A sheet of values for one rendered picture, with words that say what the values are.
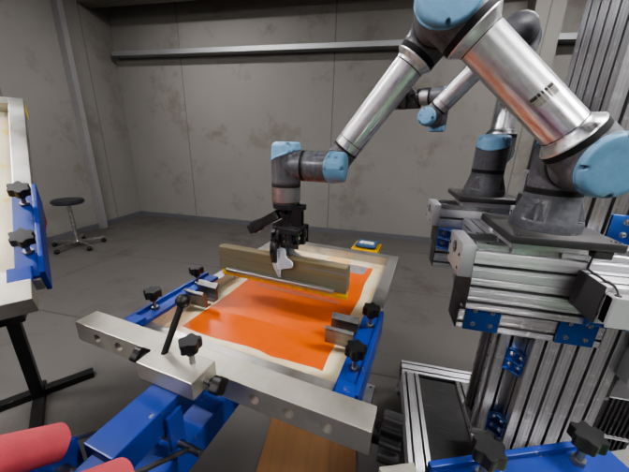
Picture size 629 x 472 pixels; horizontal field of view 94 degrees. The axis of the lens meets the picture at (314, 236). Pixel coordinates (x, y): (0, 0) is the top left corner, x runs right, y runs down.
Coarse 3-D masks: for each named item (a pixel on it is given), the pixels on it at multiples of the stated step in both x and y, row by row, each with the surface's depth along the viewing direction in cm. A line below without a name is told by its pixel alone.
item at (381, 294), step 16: (336, 256) 130; (352, 256) 127; (368, 256) 124; (384, 256) 124; (384, 272) 109; (384, 288) 96; (192, 304) 89; (384, 304) 89; (160, 320) 79; (176, 336) 71; (224, 352) 66; (240, 352) 66; (272, 368) 62; (288, 368) 62; (320, 384) 58
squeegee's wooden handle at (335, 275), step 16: (224, 256) 89; (240, 256) 87; (256, 256) 84; (288, 256) 82; (256, 272) 86; (272, 272) 84; (288, 272) 82; (304, 272) 80; (320, 272) 78; (336, 272) 76; (336, 288) 78
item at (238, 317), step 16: (304, 256) 130; (240, 288) 101; (256, 288) 101; (224, 304) 91; (240, 304) 91; (256, 304) 91; (272, 304) 92; (192, 320) 83; (208, 320) 83; (224, 320) 83; (240, 320) 83; (256, 320) 83; (224, 336) 76; (240, 336) 77
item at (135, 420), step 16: (144, 400) 48; (160, 400) 48; (176, 400) 48; (192, 400) 52; (128, 416) 45; (144, 416) 45; (160, 416) 46; (96, 432) 42; (112, 432) 42; (128, 432) 42; (144, 432) 43; (160, 432) 46; (96, 448) 40; (112, 448) 40; (128, 448) 41; (144, 448) 44
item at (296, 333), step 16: (368, 272) 116; (352, 288) 103; (288, 304) 92; (304, 304) 92; (320, 304) 92; (352, 304) 93; (272, 320) 84; (288, 320) 84; (304, 320) 84; (320, 320) 84; (256, 336) 77; (272, 336) 77; (288, 336) 77; (304, 336) 77; (320, 336) 77; (272, 352) 71; (288, 352) 71; (304, 352) 72; (320, 352) 72; (320, 368) 67
